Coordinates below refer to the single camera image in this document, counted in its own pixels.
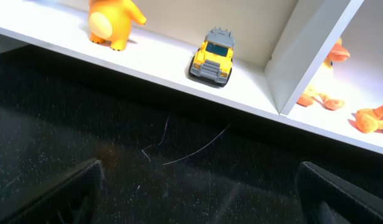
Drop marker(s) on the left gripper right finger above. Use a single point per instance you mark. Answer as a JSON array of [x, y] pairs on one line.
[[337, 196]]

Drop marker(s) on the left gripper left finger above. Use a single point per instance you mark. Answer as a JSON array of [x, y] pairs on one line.
[[54, 196]]

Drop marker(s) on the orange plush toy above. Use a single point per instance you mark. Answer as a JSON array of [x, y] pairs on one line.
[[373, 119]]

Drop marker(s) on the yellow plush duck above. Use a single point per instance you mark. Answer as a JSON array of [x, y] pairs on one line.
[[326, 81]]

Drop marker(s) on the white shelf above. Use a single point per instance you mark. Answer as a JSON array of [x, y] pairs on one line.
[[166, 56]]

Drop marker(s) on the orange dinosaur figure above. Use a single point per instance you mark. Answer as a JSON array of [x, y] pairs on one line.
[[111, 21]]

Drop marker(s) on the grey and yellow toy truck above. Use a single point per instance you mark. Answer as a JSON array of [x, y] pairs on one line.
[[213, 59]]

